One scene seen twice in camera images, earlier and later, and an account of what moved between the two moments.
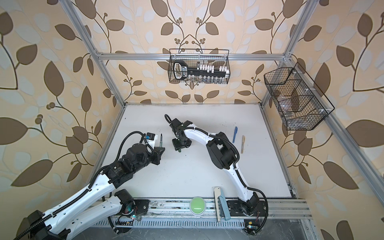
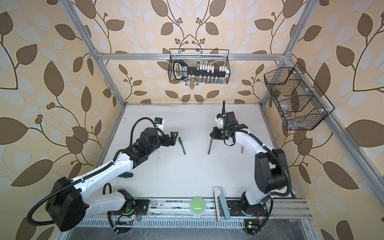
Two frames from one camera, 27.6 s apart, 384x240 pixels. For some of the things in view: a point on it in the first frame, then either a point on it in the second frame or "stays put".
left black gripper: (157, 155) → (172, 138)
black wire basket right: (300, 108) stays put
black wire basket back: (196, 66) stays put
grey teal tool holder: (222, 211) stays put
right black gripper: (177, 146) → (215, 133)
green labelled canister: (181, 70) stays put
